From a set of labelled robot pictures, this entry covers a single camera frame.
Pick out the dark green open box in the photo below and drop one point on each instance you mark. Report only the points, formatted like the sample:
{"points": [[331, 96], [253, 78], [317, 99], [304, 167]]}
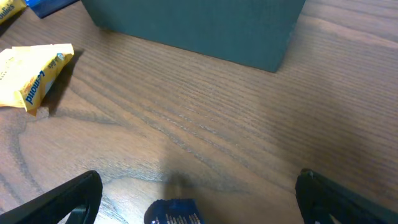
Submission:
{"points": [[254, 33]]}

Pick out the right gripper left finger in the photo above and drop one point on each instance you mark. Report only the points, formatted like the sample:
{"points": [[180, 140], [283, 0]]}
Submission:
{"points": [[78, 199]]}

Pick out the blue Eclipse mint box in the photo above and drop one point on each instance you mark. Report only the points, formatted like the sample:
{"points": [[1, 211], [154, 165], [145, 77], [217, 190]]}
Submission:
{"points": [[44, 8]]}

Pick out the dark blue chocolate bar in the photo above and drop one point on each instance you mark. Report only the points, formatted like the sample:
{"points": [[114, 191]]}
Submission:
{"points": [[173, 211]]}

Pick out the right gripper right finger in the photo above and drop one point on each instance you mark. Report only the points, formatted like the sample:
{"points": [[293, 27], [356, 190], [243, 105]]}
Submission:
{"points": [[322, 200]]}

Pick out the yellow orange snack packet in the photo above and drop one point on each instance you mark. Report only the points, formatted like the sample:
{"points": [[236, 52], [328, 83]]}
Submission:
{"points": [[8, 8]]}

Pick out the small yellow cracker packet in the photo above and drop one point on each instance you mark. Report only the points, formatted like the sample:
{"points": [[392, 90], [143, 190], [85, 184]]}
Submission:
{"points": [[28, 72]]}

